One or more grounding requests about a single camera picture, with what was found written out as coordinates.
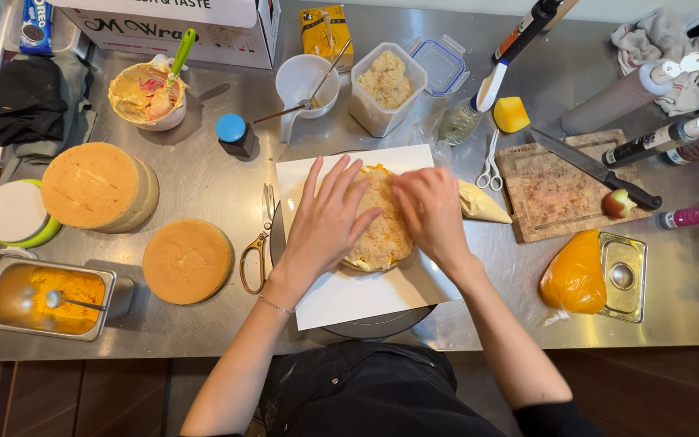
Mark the person's right hand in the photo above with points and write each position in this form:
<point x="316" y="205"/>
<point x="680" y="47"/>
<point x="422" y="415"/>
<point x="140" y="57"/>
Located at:
<point x="437" y="224"/>

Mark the person's left hand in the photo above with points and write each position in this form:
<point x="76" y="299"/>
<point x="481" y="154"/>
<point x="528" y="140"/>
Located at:
<point x="319" y="233"/>

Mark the person's right fingers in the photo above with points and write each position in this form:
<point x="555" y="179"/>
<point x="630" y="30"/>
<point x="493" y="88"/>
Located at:
<point x="419" y="194"/>

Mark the crumb-covered cake layer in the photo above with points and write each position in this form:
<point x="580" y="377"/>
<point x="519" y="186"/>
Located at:
<point x="383" y="240"/>

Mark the piping bag of cream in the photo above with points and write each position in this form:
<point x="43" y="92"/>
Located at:
<point x="480" y="205"/>

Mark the small clear glass bottle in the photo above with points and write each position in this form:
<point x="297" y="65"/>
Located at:
<point x="459" y="124"/>

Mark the plastic container of crumbs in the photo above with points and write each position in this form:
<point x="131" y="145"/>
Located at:
<point x="386" y="85"/>

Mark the white cardboard sheet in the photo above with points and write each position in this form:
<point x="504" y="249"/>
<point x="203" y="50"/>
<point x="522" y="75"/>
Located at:
<point x="355" y="297"/>

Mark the yellow mango piece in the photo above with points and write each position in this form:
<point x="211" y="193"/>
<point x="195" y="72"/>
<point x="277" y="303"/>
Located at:
<point x="511" y="114"/>

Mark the clear lid with blue rim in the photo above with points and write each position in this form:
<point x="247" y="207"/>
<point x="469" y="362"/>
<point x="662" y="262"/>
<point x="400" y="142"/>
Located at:
<point x="440" y="64"/>

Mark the black cake turntable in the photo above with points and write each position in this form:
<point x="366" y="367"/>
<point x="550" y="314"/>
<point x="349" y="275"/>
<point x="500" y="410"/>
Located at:
<point x="380" y="325"/>

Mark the wooden cutting board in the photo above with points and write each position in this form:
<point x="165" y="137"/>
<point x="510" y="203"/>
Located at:
<point x="556" y="200"/>

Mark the white measuring jug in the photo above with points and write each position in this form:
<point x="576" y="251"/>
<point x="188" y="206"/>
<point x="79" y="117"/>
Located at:
<point x="301" y="82"/>

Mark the orange filled piping bag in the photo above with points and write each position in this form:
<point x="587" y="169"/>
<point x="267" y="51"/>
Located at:
<point x="574" y="276"/>

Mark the yellow carton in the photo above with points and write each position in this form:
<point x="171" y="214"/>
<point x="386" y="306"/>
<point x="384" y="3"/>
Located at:
<point x="325" y="30"/>

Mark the dark bottle with blue cap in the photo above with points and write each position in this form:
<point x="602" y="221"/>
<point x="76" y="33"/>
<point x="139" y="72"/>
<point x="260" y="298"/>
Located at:
<point x="234" y="135"/>

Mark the cut apple piece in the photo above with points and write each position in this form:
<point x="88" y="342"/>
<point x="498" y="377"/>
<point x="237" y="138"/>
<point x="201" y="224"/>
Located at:
<point x="617" y="204"/>

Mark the black apron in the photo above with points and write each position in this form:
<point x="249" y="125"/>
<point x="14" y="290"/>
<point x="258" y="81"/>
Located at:
<point x="361" y="394"/>

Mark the grey roll with white ends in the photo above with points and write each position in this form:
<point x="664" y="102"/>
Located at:
<point x="610" y="103"/>

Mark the small steel pan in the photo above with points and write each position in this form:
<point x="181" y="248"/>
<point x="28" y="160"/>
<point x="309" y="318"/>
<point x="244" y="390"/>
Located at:
<point x="622" y="276"/>

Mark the dark bottle with white cap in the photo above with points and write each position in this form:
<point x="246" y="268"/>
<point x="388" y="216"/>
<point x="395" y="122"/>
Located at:
<point x="647" y="144"/>

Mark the low round sponge cake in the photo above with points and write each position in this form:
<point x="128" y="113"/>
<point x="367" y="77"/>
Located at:
<point x="187" y="262"/>

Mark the pink bottle with white cap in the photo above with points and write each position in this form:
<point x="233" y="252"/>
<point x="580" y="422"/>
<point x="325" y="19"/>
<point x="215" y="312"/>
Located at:
<point x="698" y="214"/>

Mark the brown bottle with white cap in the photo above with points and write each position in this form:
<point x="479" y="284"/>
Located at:
<point x="698" y="149"/>

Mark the crumpled white towel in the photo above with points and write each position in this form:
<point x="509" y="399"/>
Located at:
<point x="659" y="36"/>

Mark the white bowl of cream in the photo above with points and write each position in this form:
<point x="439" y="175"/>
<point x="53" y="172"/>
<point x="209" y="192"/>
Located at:
<point x="143" y="97"/>

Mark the white cardboard box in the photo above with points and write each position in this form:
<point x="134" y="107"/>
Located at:
<point x="161" y="30"/>

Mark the tall round sponge cake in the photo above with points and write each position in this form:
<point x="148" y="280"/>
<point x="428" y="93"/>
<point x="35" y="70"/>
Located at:
<point x="91" y="185"/>

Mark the grey cloth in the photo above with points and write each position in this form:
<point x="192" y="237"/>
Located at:
<point x="79" y="115"/>

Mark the metal spoon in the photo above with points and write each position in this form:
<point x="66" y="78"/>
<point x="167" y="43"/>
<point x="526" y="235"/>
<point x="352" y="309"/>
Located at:
<point x="58" y="298"/>

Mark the steel pan of orange crumbs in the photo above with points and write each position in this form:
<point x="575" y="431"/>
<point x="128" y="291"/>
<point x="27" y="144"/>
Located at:
<point x="52" y="297"/>

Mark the green bowl with white lid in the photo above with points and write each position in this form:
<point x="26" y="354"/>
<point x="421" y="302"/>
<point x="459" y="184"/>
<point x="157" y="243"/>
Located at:
<point x="14" y="212"/>

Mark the black cloth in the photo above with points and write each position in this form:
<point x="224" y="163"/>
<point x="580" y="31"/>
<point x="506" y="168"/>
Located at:
<point x="25" y="100"/>

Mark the blue cookie packet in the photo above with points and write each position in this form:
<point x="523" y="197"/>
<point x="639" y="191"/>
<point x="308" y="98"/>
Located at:
<point x="35" y="27"/>

